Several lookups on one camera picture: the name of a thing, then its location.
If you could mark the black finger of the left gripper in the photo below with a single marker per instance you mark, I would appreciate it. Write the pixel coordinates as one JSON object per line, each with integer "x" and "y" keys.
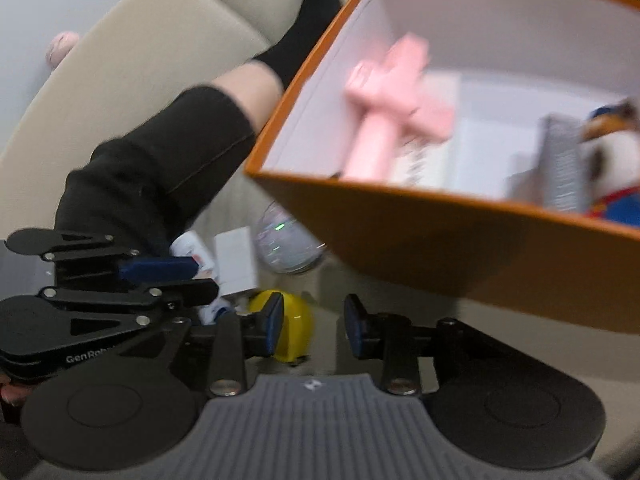
{"x": 158, "y": 270}

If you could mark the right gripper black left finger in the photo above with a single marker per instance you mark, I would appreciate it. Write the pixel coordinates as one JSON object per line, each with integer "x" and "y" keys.
{"x": 239, "y": 338}

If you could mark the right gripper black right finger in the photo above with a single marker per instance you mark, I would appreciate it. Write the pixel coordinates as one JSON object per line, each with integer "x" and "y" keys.
{"x": 391, "y": 339}

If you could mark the yellow round object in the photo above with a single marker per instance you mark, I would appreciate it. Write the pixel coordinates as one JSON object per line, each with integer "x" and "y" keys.
{"x": 297, "y": 329}

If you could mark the small white red tube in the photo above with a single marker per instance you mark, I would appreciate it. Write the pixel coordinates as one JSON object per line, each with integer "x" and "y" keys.
{"x": 189, "y": 244}

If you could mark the pink fire extinguisher toy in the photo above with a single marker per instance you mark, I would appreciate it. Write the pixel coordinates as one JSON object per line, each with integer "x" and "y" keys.
{"x": 394, "y": 101}

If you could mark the person's left hand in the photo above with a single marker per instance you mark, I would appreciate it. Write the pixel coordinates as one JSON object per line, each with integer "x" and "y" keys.
{"x": 13, "y": 394}

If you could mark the clear glitter round case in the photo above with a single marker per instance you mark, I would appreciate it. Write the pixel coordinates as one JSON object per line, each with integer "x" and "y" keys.
{"x": 284, "y": 244}

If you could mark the grey remote control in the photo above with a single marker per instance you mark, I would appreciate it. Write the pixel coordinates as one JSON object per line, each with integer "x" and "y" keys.
{"x": 563, "y": 184}

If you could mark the pink plush ball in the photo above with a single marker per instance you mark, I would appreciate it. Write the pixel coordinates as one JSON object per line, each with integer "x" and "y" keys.
{"x": 59, "y": 47}

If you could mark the plush toy in blue outfit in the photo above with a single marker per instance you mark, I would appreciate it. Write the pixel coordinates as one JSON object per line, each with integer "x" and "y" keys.
{"x": 610, "y": 145}

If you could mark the orange cardboard box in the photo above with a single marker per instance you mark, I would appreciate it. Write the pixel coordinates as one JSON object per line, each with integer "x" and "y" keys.
{"x": 471, "y": 227}

